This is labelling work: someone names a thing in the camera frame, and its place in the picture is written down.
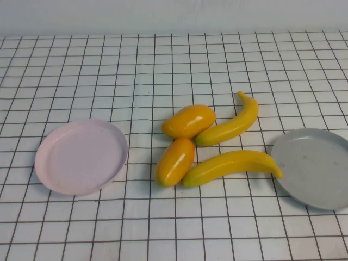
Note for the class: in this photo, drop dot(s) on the grey round plate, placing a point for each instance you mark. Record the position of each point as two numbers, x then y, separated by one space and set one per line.
312 168

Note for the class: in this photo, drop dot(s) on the small yellow plastic banana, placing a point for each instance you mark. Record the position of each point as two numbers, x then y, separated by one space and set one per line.
231 130

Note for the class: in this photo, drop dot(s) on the white black-grid tablecloth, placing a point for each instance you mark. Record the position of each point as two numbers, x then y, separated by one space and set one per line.
163 231

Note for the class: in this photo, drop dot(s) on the orange mango with green tip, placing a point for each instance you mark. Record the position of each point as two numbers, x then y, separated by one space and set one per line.
174 163

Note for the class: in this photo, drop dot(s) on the large yellow plastic banana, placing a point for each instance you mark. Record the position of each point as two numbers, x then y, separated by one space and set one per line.
231 166

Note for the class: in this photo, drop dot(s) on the pink round plate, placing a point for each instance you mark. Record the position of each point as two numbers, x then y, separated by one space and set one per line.
81 157

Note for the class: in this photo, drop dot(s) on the plain yellow-orange mango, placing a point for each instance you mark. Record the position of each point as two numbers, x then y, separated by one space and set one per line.
187 122

